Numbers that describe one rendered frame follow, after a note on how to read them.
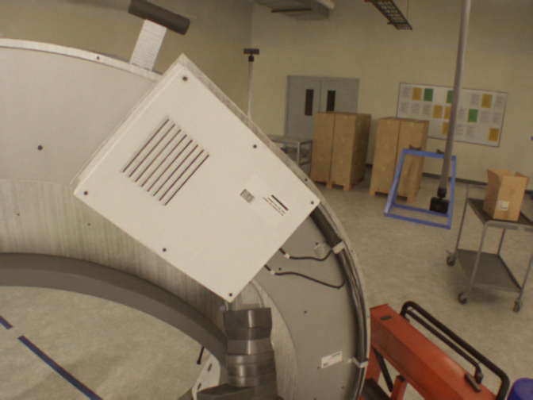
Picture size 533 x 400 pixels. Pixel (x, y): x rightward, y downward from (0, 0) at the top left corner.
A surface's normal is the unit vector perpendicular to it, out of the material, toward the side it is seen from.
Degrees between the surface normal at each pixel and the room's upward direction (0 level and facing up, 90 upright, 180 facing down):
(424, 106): 90
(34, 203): 90
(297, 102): 90
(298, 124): 90
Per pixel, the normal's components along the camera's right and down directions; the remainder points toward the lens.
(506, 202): -0.19, 0.29
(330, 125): -0.50, 0.24
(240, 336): -0.70, -0.08
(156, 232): 0.36, 0.29
